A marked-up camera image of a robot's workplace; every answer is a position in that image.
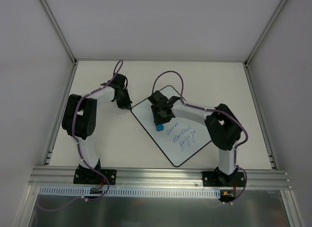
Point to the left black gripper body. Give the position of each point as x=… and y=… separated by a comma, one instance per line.
x=124, y=101

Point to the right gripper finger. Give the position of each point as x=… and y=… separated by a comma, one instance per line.
x=155, y=115
x=167, y=119

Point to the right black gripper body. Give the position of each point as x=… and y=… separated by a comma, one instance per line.
x=160, y=116

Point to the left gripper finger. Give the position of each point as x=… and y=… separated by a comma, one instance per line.
x=127, y=99
x=123, y=105

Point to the blue whiteboard eraser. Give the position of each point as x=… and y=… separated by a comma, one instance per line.
x=159, y=127

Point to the small black-framed whiteboard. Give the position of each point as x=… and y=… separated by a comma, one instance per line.
x=179, y=140

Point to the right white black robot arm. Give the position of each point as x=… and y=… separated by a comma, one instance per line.
x=224, y=130

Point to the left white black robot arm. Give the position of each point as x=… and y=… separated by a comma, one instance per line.
x=80, y=117

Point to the left small circuit board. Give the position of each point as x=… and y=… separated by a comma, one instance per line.
x=96, y=190

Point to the small circuit board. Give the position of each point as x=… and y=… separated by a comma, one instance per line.
x=96, y=190
x=227, y=196

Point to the right small circuit board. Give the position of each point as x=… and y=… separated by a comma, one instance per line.
x=227, y=196

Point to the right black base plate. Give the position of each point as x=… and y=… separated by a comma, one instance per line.
x=217, y=178

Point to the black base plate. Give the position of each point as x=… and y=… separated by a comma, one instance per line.
x=217, y=178
x=85, y=176

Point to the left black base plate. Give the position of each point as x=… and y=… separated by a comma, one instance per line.
x=85, y=176

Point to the white slotted cable duct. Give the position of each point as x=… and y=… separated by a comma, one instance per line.
x=133, y=192

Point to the left aluminium frame post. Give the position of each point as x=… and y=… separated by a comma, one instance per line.
x=55, y=25

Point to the aluminium frame post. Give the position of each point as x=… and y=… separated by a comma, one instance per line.
x=265, y=32
x=55, y=25

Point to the right aluminium frame post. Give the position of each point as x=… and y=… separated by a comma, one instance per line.
x=265, y=32

